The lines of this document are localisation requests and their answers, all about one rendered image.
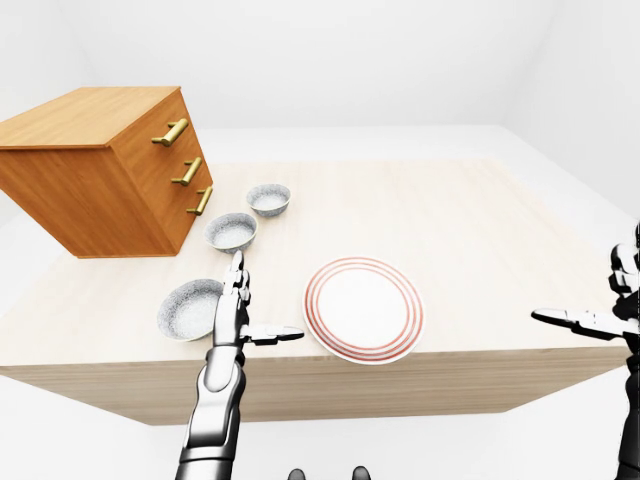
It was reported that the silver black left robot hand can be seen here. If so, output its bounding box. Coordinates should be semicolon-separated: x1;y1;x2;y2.
211;249;305;352

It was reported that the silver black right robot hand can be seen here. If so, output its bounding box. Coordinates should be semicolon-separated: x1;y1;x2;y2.
530;242;640;353

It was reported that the large grey patterned bowl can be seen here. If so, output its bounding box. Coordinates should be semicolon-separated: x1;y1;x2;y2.
156;278;225;344

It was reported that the medium grey patterned bowl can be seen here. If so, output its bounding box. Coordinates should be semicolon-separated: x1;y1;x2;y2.
203;212;260;254

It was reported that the small grey patterned bowl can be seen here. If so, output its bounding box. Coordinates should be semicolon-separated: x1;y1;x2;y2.
245;183;293;219

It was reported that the white plate with red rings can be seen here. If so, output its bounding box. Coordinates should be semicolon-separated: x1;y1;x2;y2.
302;256;425;366

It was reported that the small wooden drawer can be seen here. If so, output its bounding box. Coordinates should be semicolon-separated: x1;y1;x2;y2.
155;158;215;256

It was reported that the medium wooden drawer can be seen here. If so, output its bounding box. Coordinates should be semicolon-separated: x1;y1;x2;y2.
133;131;208;226

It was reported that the large wooden drawer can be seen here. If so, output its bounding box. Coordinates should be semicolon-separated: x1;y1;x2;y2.
106;90;198;192

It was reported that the wooden cabinet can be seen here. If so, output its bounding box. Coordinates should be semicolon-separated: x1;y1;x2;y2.
0;86;215;260

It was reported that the short brass drawer handle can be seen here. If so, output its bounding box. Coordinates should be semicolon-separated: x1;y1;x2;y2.
185;185;215;217

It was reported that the medium brass drawer handle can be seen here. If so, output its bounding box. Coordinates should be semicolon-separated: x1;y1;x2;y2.
170;156;203;188

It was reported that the long brass drawer handle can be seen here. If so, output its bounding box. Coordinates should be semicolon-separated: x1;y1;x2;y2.
151;117;190;148

